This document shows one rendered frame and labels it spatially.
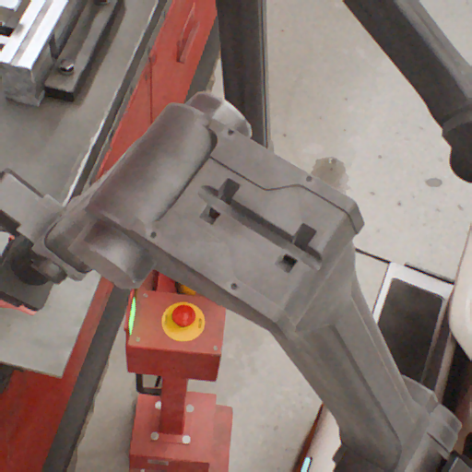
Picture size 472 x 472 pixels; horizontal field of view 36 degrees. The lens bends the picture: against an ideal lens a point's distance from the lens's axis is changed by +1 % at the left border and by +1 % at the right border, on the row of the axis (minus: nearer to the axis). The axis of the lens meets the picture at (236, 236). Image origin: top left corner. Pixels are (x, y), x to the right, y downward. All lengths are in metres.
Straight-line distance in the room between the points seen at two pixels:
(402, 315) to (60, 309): 0.45
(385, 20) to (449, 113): 0.14
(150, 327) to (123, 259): 0.85
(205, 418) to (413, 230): 0.96
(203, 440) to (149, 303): 0.67
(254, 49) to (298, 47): 1.95
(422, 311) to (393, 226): 1.39
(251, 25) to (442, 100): 0.24
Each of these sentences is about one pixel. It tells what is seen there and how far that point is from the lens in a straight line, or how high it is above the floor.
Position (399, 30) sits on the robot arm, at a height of 1.35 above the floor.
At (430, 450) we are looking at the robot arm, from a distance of 0.67.
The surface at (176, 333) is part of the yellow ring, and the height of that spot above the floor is 0.78.
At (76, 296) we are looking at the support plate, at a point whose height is 1.00.
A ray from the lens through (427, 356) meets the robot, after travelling 0.97.
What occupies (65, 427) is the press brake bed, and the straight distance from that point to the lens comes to 1.94.
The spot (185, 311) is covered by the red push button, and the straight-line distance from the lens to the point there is 1.19.
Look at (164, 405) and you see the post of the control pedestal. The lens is 1.66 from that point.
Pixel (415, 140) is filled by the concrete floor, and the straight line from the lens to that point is 2.63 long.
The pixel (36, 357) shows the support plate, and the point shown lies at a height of 1.00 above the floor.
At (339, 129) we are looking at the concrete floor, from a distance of 2.58.
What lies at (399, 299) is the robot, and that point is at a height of 1.04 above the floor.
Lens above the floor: 1.87
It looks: 57 degrees down
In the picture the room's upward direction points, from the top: 10 degrees clockwise
